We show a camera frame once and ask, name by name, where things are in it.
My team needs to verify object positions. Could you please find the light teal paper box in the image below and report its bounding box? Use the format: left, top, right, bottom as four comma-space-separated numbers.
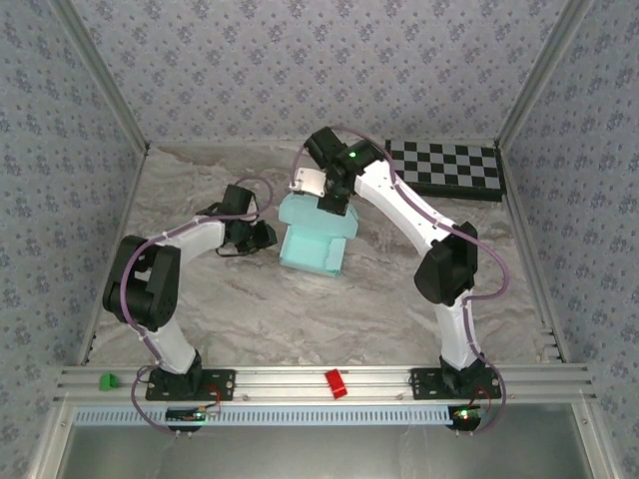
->
278, 193, 359, 278

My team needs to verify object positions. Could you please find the black and white chessboard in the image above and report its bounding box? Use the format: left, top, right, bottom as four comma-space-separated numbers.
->
383, 139, 506, 204

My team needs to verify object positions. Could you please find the red plastic block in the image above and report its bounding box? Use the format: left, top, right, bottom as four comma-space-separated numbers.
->
323, 368, 348, 400

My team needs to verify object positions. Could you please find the grey metal panel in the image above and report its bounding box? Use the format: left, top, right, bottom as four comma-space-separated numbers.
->
54, 403, 600, 479

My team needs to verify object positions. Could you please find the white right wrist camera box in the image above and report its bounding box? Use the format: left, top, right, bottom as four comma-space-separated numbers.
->
288, 167, 328, 199

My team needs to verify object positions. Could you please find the aluminium side rail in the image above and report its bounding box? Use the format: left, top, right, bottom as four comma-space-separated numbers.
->
77, 144, 151, 368
498, 144, 570, 364

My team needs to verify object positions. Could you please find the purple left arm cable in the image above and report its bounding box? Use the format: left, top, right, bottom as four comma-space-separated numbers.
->
122, 177, 275, 438

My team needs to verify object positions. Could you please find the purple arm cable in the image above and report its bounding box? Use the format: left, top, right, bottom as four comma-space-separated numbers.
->
291, 125, 510, 436
122, 177, 275, 438

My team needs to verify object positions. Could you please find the aluminium frame post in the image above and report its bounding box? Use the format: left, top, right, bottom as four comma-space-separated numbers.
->
496, 0, 595, 149
49, 0, 152, 154

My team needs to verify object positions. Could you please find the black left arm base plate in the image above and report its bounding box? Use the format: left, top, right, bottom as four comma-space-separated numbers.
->
145, 367, 237, 402

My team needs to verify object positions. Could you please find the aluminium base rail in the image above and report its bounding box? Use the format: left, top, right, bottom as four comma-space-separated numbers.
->
52, 363, 598, 404

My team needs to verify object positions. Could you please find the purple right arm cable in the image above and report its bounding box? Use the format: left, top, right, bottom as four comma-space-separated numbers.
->
291, 125, 510, 436

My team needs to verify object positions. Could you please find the slotted grey cable duct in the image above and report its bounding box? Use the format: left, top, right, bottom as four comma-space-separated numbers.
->
73, 404, 450, 427

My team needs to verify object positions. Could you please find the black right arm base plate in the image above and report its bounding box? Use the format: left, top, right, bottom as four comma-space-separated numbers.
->
409, 367, 502, 401

